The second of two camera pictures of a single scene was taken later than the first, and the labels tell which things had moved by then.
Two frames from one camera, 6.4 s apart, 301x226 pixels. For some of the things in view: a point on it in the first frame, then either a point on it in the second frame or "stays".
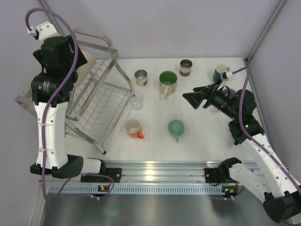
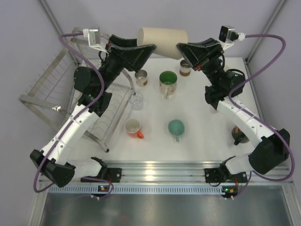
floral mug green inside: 168,80 stays
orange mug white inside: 132,126 stays
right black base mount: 215,176 stays
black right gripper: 195,98 → 195,54
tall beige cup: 84,70 → 165,39
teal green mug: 176,127 stays
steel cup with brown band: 141,77 stays
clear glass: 136,99 stays
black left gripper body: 71,45 → 112,65
